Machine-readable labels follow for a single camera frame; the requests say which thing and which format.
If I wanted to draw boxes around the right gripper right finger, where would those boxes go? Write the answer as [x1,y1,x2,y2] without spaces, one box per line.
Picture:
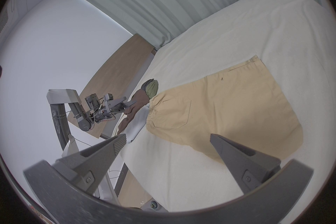
[210,133,282,195]

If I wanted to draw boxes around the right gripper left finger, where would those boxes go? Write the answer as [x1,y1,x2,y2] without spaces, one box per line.
[54,134,129,194]

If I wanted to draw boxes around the tan shorts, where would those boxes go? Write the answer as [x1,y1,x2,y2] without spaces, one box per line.
[146,55,304,163]

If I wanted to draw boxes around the bed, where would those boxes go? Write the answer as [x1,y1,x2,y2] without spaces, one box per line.
[67,0,336,213]

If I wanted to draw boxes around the brown garment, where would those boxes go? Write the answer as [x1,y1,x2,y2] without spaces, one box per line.
[119,89,152,132]

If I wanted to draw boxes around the black garment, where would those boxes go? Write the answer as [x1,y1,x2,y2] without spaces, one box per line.
[141,79,154,99]

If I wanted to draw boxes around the white garment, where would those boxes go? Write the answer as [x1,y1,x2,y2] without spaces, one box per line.
[112,106,151,144]

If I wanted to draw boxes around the olive green garment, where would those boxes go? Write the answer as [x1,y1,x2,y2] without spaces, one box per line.
[146,79,160,99]

